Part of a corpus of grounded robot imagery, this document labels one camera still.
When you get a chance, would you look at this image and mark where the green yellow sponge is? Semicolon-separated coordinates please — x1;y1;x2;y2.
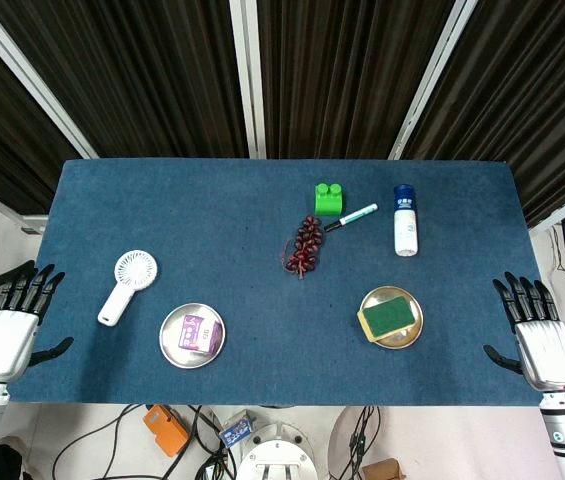
356;295;417;344

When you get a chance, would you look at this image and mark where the blue felt table cover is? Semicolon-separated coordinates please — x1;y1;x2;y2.
9;158;548;407

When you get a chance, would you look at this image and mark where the white green marker pen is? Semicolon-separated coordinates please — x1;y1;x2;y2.
323;202;379;233

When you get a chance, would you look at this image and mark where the dark pleated curtain panel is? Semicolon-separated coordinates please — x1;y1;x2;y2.
401;0;565;229
256;0;458;160
0;14;83;216
0;0;251;160

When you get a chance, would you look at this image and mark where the green toy brick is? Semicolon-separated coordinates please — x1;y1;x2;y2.
314;182;351;218

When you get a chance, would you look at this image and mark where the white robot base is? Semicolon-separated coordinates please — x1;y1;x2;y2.
235;424;316;480

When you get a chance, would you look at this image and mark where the red grape bunch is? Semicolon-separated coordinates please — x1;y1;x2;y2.
280;214;325;280

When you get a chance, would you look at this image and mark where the silver plate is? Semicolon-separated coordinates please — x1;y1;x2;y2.
158;302;227;370

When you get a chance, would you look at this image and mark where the small blue white box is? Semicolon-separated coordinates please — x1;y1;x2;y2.
219;409;256;448

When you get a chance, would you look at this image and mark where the orange device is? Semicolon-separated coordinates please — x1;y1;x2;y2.
142;404;191;457

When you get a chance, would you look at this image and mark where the purple cardboard box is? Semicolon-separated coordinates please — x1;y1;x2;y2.
176;313;224;354

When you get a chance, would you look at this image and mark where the white bottle blue cap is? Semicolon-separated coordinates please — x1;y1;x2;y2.
393;184;419;258

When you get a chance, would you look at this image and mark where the gold plate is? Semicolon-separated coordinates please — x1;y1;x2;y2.
359;285;425;350

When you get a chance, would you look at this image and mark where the white frame post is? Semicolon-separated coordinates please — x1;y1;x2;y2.
229;0;267;160
388;0;479;160
0;0;99;160

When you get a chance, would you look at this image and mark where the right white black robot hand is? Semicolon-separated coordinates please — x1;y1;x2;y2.
482;271;565;392

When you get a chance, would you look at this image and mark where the white handheld fan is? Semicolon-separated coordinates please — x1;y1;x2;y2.
96;249;159;328

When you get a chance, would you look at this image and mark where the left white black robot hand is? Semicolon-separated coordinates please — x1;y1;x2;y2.
0;263;75;385

